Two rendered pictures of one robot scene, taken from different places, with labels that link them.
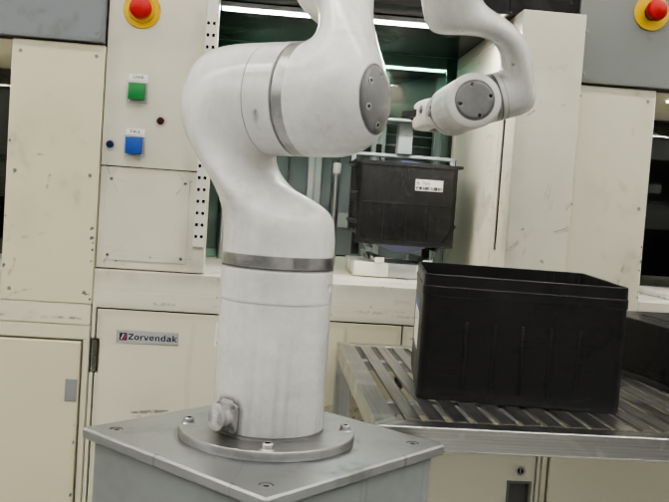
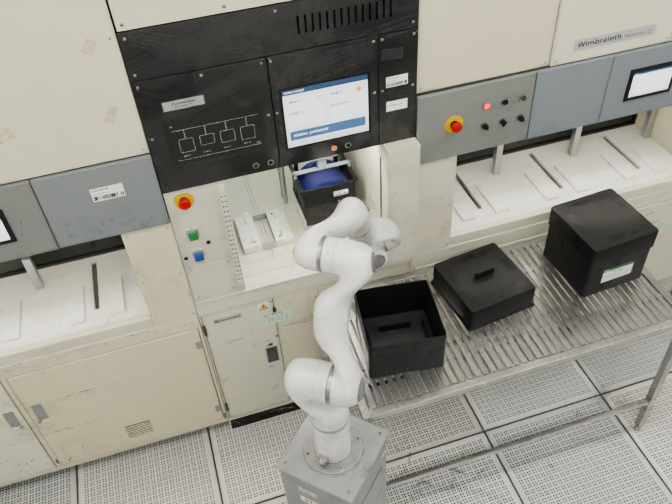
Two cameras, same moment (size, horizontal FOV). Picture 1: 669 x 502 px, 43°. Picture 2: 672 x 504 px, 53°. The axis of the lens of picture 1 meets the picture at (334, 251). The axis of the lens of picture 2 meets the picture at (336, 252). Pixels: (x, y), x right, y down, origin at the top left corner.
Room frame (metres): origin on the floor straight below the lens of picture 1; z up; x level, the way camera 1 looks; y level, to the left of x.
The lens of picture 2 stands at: (-0.25, 0.21, 2.75)
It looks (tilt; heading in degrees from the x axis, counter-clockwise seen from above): 43 degrees down; 350
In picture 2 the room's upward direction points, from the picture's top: 4 degrees counter-clockwise
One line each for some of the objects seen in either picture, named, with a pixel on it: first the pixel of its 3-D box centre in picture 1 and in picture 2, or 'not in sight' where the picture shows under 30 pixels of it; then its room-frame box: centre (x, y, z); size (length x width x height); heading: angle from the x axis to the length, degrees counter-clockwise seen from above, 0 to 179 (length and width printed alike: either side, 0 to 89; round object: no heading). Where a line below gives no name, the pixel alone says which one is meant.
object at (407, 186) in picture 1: (400, 191); (323, 183); (1.92, -0.14, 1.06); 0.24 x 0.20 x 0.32; 95
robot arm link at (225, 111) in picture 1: (260, 153); (317, 392); (0.93, 0.09, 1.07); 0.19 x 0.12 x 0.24; 61
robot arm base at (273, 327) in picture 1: (272, 352); (331, 433); (0.91, 0.06, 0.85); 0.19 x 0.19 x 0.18
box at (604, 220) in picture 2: not in sight; (596, 242); (1.46, -1.13, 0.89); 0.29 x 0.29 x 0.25; 8
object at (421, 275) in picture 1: (508, 330); (398, 327); (1.28, -0.27, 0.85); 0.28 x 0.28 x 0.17; 87
